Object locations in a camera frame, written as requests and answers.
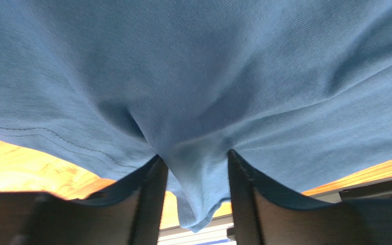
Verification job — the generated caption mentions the teal blue t shirt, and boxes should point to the teal blue t shirt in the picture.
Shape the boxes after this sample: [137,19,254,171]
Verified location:
[0,1,392,232]

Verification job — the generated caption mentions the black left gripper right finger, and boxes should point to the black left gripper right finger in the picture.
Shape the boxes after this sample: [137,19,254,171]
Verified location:
[228,150,392,244]

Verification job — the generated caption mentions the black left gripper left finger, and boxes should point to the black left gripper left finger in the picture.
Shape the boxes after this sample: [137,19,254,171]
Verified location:
[0,156,168,245]

